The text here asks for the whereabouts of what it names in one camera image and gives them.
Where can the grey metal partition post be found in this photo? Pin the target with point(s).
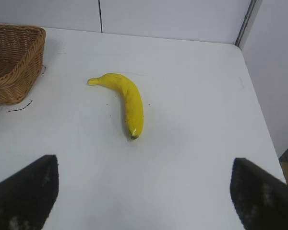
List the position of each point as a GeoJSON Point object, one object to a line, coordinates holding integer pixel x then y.
{"type": "Point", "coordinates": [246, 22]}

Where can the yellow banana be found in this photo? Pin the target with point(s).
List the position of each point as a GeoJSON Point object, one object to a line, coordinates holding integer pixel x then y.
{"type": "Point", "coordinates": [134, 103]}

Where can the brown woven wicker basket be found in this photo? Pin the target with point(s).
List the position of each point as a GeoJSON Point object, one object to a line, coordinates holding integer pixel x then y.
{"type": "Point", "coordinates": [14, 60]}

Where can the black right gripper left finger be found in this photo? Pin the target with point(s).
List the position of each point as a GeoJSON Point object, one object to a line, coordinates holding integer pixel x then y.
{"type": "Point", "coordinates": [24, 196]}

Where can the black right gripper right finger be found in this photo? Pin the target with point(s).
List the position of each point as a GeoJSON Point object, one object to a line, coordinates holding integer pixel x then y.
{"type": "Point", "coordinates": [261, 198]}

